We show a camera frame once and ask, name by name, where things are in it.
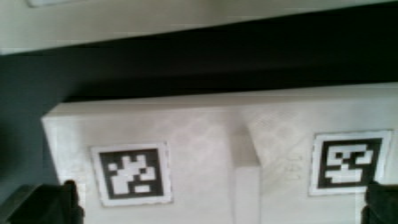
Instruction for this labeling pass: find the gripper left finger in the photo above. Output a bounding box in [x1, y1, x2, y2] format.
[0, 180, 85, 224]

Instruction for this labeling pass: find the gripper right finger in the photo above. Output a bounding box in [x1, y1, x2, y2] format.
[360, 182, 398, 224]

